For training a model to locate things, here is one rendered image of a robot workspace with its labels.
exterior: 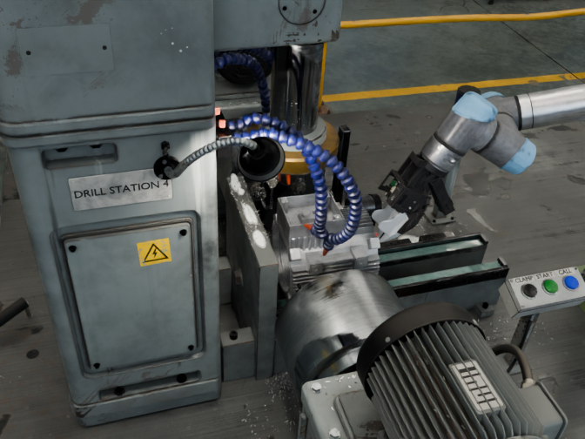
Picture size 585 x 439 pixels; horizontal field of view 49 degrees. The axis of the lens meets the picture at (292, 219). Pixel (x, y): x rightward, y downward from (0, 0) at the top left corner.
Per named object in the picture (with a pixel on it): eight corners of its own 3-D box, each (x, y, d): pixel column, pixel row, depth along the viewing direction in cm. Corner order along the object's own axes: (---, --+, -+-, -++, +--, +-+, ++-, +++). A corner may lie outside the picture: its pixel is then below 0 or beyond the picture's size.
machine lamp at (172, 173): (164, 224, 91) (158, 149, 84) (154, 178, 100) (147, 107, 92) (286, 206, 96) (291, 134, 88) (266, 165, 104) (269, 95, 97)
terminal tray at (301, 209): (288, 253, 136) (290, 227, 132) (275, 222, 144) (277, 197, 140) (341, 246, 139) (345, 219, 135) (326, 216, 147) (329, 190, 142)
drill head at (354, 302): (323, 520, 108) (338, 435, 93) (265, 353, 135) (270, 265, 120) (455, 483, 115) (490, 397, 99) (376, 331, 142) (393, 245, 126)
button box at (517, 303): (510, 319, 134) (521, 309, 130) (496, 288, 137) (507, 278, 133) (579, 305, 139) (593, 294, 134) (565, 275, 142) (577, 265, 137)
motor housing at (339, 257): (289, 318, 143) (294, 253, 131) (269, 260, 157) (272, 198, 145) (373, 303, 147) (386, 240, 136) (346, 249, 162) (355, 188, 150)
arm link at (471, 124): (507, 118, 122) (473, 96, 120) (471, 164, 127) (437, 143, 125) (496, 104, 129) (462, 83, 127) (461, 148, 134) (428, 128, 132)
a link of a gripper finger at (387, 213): (357, 226, 140) (382, 193, 136) (377, 233, 143) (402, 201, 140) (363, 235, 138) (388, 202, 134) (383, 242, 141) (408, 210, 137)
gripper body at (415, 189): (374, 189, 136) (409, 144, 131) (404, 200, 141) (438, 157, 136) (389, 211, 130) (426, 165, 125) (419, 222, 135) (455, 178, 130)
